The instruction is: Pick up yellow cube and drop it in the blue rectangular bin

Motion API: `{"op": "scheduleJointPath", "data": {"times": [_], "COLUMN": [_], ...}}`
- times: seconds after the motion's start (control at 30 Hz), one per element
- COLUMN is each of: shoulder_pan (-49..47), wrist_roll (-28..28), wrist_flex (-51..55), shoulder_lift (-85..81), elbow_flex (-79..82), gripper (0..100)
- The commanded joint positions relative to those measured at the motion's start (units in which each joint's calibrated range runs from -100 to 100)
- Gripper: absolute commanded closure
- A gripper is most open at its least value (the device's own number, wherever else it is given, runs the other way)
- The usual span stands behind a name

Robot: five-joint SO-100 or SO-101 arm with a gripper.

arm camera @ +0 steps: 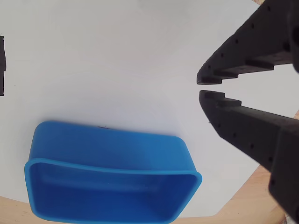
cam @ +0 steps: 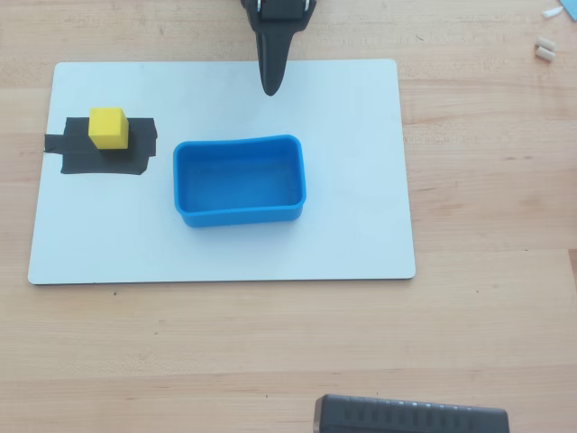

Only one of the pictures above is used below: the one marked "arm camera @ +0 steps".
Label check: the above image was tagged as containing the black tape patch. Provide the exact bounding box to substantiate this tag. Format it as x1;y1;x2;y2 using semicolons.
0;35;7;96

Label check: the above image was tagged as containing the blue rectangular plastic bin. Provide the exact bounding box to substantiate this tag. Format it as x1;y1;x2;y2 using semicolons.
24;120;203;224

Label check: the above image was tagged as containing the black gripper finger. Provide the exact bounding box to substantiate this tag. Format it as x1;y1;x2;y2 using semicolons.
196;0;299;85
199;90;299;172

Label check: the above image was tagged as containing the white rectangular board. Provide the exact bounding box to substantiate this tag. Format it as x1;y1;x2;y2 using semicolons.
0;0;299;219

